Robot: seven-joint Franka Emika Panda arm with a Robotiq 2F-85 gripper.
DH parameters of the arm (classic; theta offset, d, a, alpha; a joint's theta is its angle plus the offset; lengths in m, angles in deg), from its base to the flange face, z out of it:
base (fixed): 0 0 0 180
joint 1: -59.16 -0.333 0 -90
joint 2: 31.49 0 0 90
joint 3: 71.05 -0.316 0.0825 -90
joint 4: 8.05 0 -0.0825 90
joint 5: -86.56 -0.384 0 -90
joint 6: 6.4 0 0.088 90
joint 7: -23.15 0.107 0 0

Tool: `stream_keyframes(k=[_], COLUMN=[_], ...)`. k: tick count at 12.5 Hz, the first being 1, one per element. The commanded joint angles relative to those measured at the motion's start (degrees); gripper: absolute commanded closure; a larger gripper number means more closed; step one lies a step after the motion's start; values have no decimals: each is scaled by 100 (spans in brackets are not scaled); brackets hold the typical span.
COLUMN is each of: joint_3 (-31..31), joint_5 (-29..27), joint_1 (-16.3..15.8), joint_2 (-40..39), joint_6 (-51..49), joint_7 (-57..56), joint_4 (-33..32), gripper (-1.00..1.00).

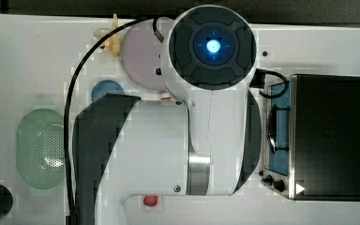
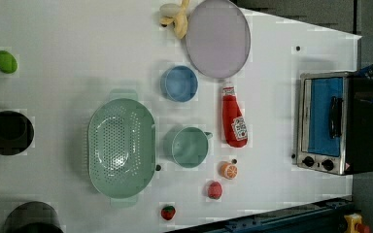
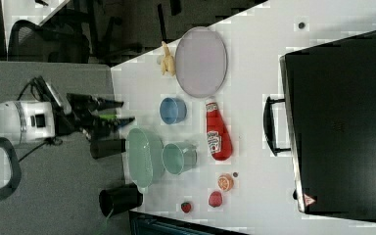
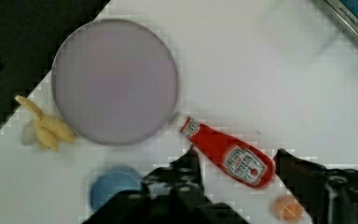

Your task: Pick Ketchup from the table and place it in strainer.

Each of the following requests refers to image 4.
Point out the blue bowl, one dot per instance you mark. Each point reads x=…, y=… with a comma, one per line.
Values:
x=112, y=182

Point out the yellow toy banana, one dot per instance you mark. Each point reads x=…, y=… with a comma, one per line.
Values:
x=50, y=130

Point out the red felt ketchup bottle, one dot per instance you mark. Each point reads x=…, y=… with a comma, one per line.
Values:
x=241, y=161

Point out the toy orange slice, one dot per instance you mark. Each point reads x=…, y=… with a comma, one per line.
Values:
x=286, y=208

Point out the lavender round plate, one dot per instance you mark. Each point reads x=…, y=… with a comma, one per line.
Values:
x=115, y=82

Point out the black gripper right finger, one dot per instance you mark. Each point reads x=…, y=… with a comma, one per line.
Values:
x=330, y=196

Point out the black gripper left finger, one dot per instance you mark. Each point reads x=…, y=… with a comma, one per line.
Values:
x=169, y=195

